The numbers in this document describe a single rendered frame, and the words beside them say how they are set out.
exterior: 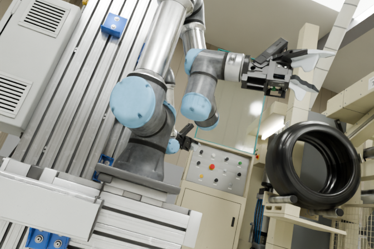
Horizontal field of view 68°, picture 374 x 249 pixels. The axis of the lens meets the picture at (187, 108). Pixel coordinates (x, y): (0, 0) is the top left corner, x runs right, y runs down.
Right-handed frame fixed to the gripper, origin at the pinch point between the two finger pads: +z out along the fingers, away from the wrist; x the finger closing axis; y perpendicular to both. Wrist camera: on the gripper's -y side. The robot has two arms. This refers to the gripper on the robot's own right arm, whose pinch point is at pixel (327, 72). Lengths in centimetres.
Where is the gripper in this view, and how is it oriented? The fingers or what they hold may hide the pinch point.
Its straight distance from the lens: 77.1
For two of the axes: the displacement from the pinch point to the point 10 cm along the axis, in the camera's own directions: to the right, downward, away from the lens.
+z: 9.5, 1.7, -2.8
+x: -1.6, -5.1, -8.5
